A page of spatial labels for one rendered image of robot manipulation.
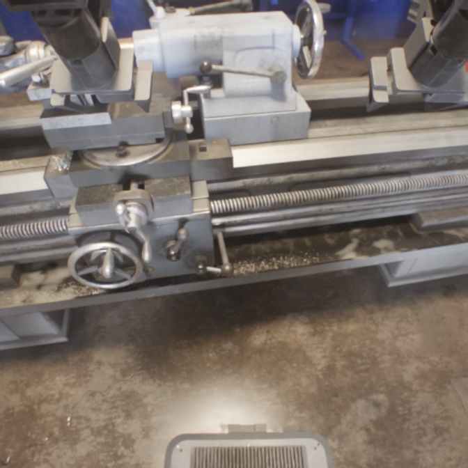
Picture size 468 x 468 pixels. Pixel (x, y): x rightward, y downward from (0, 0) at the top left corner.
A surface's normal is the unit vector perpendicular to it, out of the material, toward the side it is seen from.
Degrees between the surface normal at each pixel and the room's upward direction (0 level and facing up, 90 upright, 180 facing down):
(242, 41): 82
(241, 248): 0
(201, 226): 90
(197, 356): 0
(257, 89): 66
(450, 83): 30
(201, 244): 90
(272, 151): 36
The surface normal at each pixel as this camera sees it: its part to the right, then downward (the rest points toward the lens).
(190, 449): 0.00, -0.65
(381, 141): 0.09, -0.10
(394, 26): 0.16, 0.74
